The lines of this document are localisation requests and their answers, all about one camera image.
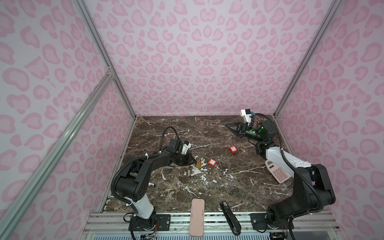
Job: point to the pink rectangular case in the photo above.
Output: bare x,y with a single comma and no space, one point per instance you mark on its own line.
197,215

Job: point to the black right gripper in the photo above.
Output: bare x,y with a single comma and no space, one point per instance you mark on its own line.
243,130

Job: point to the red padlock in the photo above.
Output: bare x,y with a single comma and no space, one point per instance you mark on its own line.
234,150
211,161

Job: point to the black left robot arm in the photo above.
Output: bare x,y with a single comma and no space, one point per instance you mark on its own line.
131,181

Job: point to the pink calculator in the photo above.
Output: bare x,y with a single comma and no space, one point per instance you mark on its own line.
278,173

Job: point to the aluminium front rail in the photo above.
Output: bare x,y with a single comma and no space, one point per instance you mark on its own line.
115,226

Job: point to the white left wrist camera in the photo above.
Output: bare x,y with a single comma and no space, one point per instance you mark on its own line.
185,146

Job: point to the brass padlock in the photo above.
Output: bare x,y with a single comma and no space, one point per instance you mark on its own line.
199,164

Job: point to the black stapler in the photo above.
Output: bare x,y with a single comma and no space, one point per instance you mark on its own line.
232,220

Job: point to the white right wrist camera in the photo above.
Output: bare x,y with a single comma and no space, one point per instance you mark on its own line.
247,116

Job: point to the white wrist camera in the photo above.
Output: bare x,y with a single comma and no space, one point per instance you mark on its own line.
185,146
247,116

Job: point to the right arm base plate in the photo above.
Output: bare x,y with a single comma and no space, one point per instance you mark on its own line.
259,223

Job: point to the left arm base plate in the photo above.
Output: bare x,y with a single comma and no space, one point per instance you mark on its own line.
155,222

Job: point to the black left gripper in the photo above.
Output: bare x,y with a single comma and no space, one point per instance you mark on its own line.
189,156

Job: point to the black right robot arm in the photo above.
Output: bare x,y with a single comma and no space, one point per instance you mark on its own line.
312,190

